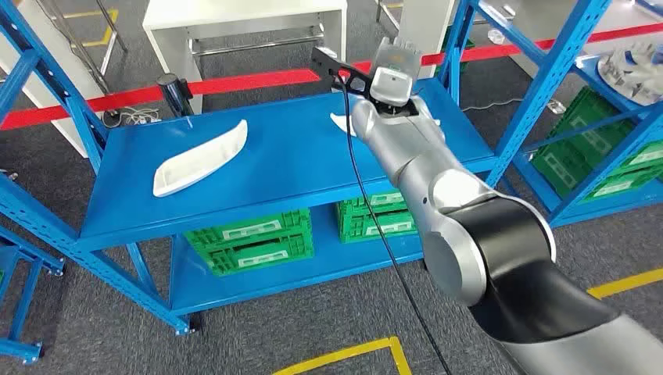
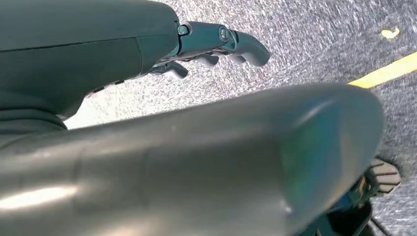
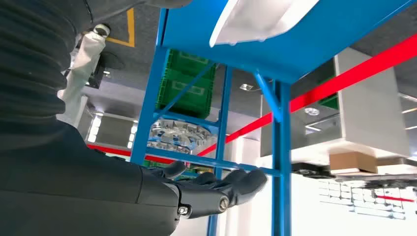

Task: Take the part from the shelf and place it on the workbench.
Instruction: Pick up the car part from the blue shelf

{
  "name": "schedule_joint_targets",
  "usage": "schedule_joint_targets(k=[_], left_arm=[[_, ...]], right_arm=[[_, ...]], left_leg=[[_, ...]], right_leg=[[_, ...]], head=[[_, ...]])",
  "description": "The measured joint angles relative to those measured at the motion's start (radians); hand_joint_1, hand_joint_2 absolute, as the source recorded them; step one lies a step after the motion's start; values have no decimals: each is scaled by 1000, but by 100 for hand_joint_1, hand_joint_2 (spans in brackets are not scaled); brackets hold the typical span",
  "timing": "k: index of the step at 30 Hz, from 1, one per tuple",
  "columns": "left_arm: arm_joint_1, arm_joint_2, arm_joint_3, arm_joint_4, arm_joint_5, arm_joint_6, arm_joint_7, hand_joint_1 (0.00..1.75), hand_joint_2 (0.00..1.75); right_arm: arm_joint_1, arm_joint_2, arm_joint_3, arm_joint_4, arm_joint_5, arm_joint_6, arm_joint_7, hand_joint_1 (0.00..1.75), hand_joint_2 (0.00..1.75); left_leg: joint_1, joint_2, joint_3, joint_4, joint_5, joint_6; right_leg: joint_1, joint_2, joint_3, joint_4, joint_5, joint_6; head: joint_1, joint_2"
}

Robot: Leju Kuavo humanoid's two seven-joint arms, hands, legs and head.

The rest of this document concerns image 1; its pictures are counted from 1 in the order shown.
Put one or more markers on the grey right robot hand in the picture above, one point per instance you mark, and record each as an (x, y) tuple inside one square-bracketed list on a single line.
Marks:
[(398, 54)]

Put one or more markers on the white part with handwriting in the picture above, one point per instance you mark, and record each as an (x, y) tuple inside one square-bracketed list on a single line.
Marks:
[(342, 124)]

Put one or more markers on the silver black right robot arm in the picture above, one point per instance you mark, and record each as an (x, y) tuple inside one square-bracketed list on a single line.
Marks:
[(414, 155)]

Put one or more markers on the blue metal shelf rack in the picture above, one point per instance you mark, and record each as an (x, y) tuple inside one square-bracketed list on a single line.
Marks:
[(290, 155), (570, 207), (26, 300)]

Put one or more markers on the long white plastic part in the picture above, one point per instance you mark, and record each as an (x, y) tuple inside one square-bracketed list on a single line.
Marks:
[(199, 158)]

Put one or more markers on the white grey moulded part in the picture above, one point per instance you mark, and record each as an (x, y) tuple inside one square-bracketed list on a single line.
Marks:
[(634, 72)]

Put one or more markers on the clear plastic bag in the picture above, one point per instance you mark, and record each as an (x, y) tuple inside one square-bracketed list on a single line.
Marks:
[(495, 36), (555, 106)]

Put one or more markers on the red barrier belt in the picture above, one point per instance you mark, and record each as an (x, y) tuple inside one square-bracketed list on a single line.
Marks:
[(248, 82)]

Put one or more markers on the white table with metal bars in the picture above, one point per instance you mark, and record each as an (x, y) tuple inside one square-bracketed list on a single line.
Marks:
[(233, 15)]

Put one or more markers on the large green plastic crate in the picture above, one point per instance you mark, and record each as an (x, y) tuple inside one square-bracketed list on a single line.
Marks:
[(580, 134)]

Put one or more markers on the white power strip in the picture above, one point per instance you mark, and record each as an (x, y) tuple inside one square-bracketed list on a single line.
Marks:
[(147, 120)]

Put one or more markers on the yellow floor tape square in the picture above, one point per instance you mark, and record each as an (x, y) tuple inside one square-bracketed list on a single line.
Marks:
[(396, 357)]

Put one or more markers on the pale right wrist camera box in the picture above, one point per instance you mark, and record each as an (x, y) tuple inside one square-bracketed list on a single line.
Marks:
[(391, 85)]

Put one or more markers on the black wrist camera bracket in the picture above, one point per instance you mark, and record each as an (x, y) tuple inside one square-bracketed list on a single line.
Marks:
[(331, 64)]

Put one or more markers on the black stanchion post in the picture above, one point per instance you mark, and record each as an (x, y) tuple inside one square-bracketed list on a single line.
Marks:
[(175, 96)]

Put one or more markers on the metal frame stand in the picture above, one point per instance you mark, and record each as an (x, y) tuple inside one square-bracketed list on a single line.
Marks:
[(115, 32)]

